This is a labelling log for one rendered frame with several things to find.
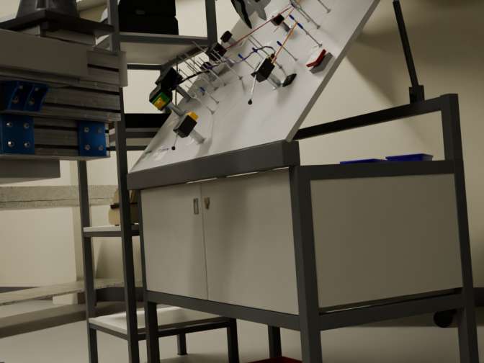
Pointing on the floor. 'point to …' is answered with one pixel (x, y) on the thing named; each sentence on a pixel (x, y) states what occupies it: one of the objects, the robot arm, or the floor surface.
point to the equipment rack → (177, 320)
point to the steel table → (37, 197)
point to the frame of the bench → (302, 220)
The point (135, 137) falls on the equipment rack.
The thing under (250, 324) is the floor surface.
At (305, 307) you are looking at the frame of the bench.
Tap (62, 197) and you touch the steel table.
